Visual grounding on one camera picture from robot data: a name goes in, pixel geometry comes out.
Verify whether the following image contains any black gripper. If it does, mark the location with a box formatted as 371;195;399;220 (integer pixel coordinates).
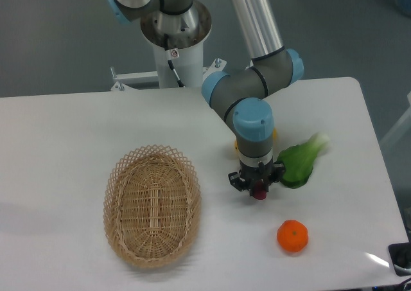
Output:
228;161;286;197

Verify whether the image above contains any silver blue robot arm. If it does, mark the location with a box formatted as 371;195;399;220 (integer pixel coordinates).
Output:
107;0;304;200

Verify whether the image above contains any orange tangerine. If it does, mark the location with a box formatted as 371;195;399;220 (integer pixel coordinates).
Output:
277;220;309;253

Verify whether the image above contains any woven wicker basket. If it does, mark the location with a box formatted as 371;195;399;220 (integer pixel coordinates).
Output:
103;145;201;269

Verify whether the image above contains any yellow mango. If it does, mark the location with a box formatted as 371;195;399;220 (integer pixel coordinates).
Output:
234;128;277;157

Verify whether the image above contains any black cable on pedestal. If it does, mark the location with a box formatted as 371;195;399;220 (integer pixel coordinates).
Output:
163;33;186;88

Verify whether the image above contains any green bok choy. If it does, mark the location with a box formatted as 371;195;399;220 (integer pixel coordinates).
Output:
277;132;330;189

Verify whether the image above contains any black device at table edge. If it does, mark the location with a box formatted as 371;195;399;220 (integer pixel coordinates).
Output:
388;242;410;276

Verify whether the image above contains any white metal base frame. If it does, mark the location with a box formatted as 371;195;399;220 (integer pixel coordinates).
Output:
110;58;228;92

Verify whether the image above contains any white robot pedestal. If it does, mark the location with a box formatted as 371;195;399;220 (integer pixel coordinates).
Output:
141;0;211;87

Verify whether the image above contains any purple sweet potato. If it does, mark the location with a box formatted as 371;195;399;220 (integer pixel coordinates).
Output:
251;181;267;200

